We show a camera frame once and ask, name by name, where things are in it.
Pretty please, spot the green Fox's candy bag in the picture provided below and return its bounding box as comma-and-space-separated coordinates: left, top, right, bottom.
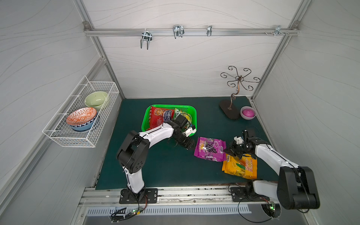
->
173, 108, 192, 128

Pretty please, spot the yellow corn candy bag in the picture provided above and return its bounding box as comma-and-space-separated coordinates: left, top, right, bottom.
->
222, 154, 258, 180

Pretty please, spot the green plastic basket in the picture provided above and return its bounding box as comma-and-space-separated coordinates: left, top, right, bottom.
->
142, 104, 198, 137

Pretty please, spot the red Konfety candy bag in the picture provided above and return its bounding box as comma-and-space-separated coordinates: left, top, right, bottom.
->
149, 106, 174, 129

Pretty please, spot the purple grape candy bag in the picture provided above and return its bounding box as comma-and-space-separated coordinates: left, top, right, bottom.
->
194, 137, 227, 162

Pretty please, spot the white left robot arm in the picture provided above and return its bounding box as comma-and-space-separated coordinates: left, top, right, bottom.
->
116, 115, 197, 195

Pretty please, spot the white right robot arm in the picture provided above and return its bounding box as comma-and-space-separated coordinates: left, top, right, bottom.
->
225, 130, 320, 210

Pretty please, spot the grey bowl purple inside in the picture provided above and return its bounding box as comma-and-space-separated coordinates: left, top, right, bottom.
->
240, 106, 257, 120

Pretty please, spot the black metal jewelry stand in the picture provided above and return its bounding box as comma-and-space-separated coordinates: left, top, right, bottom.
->
219, 66, 261, 120

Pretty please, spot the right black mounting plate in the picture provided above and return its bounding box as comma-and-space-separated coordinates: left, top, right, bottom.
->
228, 186, 270, 203

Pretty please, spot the black mounting plate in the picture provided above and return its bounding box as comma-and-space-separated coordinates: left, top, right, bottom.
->
119, 188, 158, 204
228, 186, 270, 203

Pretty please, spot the round black floor port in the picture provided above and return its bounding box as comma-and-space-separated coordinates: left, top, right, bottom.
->
261, 203, 281, 218

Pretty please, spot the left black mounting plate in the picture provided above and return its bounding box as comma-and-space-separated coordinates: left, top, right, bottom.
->
119, 188, 158, 204

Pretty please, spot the light green bowl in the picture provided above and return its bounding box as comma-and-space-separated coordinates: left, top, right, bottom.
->
84, 91, 110, 112

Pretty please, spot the blue bowl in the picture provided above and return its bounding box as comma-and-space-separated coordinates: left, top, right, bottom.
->
69, 120, 95, 132

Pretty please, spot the double prong metal hook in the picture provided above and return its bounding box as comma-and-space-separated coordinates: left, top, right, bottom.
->
140, 31, 152, 50

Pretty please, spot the orange patterned bowl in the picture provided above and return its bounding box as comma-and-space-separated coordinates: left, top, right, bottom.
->
66, 107, 97, 126

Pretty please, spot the looped metal hook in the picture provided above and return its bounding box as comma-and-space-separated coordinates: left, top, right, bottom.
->
172, 25, 185, 39

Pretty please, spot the small metal hook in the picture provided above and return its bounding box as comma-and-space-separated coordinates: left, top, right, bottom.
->
207, 25, 212, 37

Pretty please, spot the white vented strip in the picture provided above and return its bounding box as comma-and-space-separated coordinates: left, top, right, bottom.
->
87, 204, 252, 217

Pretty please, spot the right metal peg hook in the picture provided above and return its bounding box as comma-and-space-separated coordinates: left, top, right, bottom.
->
264, 25, 290, 37

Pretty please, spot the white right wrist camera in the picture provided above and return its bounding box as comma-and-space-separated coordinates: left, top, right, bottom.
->
233, 136, 244, 145

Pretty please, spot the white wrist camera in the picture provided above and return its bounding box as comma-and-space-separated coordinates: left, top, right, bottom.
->
183, 125, 197, 137
233, 136, 244, 145

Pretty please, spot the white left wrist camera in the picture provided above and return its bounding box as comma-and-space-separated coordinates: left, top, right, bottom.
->
183, 125, 197, 137

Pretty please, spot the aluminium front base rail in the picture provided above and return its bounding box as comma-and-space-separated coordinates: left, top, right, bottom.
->
78, 183, 266, 207

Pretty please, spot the right black cable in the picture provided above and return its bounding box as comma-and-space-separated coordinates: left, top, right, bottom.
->
237, 196, 273, 224

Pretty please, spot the left cable bundle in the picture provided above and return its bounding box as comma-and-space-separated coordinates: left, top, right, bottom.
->
110, 193, 149, 223

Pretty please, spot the white wire wall basket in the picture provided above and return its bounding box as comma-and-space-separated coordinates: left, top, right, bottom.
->
43, 77, 119, 148

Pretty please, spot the aluminium wall rail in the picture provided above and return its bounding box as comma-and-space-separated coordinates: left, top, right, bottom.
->
82, 21, 300, 37

